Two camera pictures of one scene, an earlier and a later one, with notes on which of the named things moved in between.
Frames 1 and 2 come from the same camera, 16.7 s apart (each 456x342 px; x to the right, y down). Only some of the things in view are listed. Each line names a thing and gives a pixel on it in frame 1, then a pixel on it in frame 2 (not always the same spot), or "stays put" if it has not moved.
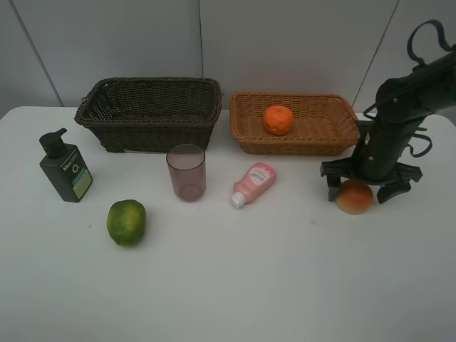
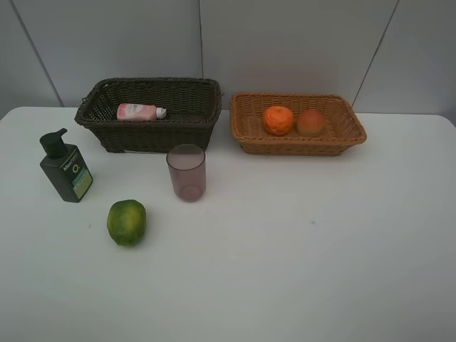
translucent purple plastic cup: [188, 169] stays put
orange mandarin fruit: [278, 120] stays put
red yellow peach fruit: [354, 197] → [311, 122]
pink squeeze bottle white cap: [258, 177] → [140, 112]
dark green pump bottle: [63, 167] stays put
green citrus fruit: [126, 221] stays put
